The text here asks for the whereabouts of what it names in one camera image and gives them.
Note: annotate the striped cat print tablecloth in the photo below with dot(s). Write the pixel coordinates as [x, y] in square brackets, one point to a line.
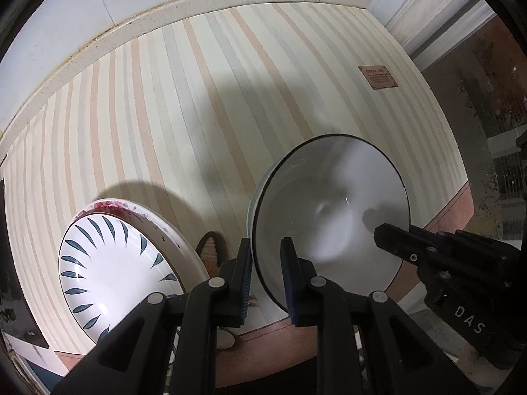
[164, 111]

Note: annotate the dark blue kitchen cabinet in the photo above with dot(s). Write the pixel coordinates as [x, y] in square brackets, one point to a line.
[39, 370]

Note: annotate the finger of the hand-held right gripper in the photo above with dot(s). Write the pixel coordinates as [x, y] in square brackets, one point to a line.
[401, 240]

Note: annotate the white bowl with black rim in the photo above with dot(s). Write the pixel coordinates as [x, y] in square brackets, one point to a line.
[329, 197]

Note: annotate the glass sliding door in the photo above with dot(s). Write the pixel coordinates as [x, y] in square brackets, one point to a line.
[473, 90]

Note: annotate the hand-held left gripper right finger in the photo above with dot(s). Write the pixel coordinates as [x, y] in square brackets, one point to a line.
[288, 279]

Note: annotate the pink floral white plate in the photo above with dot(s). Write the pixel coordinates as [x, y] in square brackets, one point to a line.
[183, 251]

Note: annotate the blue leaf pattern plate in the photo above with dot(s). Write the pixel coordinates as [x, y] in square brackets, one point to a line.
[111, 263]

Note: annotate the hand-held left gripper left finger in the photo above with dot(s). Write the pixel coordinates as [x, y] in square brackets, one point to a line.
[246, 271]

